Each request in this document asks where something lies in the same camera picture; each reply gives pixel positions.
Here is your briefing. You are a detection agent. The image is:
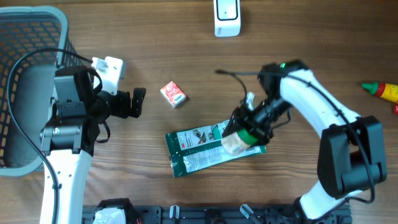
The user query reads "green lidded round jar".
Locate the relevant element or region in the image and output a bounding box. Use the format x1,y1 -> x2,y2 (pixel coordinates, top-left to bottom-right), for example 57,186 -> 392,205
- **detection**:
221,129 -> 258,156

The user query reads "small orange white box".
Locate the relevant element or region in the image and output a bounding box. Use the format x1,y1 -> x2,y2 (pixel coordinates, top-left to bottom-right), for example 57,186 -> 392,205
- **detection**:
160,81 -> 187,108

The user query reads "green white sachet packet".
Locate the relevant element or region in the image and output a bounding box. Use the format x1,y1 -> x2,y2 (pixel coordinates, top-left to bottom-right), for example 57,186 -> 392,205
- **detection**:
165,120 -> 266,178

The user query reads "red yellow green-capped bottle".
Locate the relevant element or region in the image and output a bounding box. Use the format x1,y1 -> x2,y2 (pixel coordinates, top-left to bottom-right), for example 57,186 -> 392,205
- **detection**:
361,82 -> 398,103

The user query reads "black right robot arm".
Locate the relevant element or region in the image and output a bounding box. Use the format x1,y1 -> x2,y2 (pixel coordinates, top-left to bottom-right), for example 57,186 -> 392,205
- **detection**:
221,60 -> 387,223

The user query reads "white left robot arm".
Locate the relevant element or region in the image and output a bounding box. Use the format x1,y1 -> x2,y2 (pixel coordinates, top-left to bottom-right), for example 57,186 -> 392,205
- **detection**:
40,65 -> 146,223

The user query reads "white barcode scanner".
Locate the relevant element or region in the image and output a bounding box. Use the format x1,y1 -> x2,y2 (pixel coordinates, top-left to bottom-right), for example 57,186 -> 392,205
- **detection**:
213,0 -> 241,37

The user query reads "grey plastic mesh basket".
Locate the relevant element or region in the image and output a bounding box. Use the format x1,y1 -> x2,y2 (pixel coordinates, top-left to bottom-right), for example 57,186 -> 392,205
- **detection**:
1,6 -> 82,177

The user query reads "black right camera cable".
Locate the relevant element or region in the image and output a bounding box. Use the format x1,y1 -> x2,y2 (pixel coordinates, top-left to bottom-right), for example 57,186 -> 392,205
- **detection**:
214,68 -> 376,205

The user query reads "black mounting rail base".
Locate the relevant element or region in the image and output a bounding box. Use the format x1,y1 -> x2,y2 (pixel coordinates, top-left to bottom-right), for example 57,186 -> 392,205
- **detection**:
82,197 -> 353,224

